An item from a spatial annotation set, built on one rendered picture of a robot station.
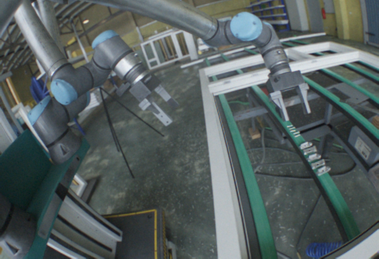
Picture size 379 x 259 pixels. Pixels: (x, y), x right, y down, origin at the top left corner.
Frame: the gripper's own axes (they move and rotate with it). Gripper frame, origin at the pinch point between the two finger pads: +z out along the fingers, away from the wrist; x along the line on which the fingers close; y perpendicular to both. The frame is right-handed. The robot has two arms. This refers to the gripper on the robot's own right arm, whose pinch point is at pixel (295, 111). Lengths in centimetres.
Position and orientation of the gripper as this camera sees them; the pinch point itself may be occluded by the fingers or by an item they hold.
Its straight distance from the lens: 60.2
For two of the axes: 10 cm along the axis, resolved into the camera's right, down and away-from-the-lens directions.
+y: -1.8, -1.2, -9.8
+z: 2.5, 9.5, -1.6
